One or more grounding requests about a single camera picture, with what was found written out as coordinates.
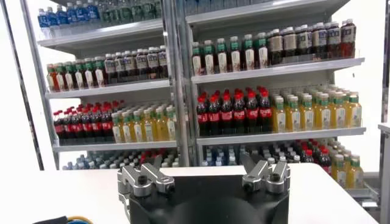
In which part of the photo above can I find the dark drink bottle blue label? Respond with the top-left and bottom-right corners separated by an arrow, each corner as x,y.
135,49 -> 149,81
157,45 -> 169,79
297,25 -> 313,62
104,54 -> 116,85
146,47 -> 160,80
124,51 -> 137,82
114,53 -> 126,83
312,23 -> 327,61
326,21 -> 342,60

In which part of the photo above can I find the dark slanted window post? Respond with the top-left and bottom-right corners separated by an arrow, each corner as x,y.
0,0 -> 45,171

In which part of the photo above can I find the yellow juice bottle green cap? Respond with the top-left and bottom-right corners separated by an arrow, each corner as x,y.
165,105 -> 177,141
300,95 -> 316,131
272,97 -> 287,133
286,96 -> 302,133
111,113 -> 123,144
155,107 -> 167,142
133,110 -> 145,143
315,93 -> 332,131
331,93 -> 347,129
143,108 -> 156,142
121,111 -> 134,143
346,92 -> 363,128
346,155 -> 364,189
331,154 -> 347,188

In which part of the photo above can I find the white metal bottle shelf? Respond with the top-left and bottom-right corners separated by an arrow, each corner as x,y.
170,0 -> 366,168
19,0 -> 191,171

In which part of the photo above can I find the reddish tea bottle white label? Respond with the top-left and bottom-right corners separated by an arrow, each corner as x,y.
46,63 -> 58,93

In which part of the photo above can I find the dark drink bottle beige label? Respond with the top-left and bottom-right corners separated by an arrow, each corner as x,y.
268,29 -> 284,66
283,27 -> 299,64

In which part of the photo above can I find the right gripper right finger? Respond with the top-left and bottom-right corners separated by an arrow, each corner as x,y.
239,152 -> 292,195

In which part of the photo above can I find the cola bottle red cap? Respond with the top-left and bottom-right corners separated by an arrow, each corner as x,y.
301,149 -> 314,164
233,93 -> 247,135
82,107 -> 94,143
246,92 -> 260,135
53,111 -> 65,145
91,105 -> 104,142
101,105 -> 114,142
63,110 -> 75,144
208,96 -> 222,136
221,94 -> 234,136
196,97 -> 210,137
258,91 -> 272,134
72,108 -> 85,144
317,147 -> 333,176

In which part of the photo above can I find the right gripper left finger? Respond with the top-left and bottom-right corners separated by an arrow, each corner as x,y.
117,155 -> 176,197

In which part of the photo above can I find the red drink bottle white cap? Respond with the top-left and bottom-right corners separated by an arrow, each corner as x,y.
341,18 -> 356,58

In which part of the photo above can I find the white metal frame table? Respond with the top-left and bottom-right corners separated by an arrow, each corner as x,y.
377,123 -> 390,224

